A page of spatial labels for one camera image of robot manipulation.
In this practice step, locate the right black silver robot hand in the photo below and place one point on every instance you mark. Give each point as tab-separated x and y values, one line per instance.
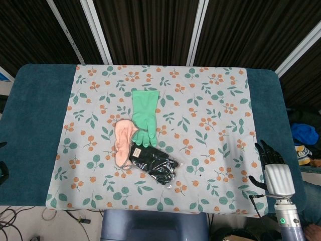
279	179

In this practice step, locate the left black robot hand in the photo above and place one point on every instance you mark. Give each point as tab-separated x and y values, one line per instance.
3	173

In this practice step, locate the black gloves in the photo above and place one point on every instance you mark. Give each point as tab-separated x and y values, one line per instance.
155	165

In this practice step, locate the yellow white patterned item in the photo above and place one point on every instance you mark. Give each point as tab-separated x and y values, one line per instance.
303	153

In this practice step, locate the blue denim fabric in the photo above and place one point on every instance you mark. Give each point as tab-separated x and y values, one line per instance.
312	198

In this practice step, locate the blue crumpled cloth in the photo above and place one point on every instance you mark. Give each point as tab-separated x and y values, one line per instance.
303	133

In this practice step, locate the teal table cover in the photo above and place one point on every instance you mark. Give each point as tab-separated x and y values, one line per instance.
32	113

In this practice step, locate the brown cardboard box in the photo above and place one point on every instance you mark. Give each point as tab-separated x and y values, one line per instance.
235	238

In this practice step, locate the yellow black small tool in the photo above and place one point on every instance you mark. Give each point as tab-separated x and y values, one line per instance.
84	220

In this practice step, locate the blue white board edge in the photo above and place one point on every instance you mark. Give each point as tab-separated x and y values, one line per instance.
4	75

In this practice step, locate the floral patterned tablecloth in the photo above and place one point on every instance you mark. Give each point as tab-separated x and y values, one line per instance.
200	100

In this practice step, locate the pink fabric cloth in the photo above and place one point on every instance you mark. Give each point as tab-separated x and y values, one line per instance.
123	140

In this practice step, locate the green rubber glove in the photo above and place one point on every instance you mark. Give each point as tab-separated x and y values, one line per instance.
145	110

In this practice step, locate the white frame post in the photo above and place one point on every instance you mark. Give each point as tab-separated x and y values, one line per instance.
298	49
96	31
198	31

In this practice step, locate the thin grey frame post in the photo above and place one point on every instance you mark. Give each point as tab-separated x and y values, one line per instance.
66	31

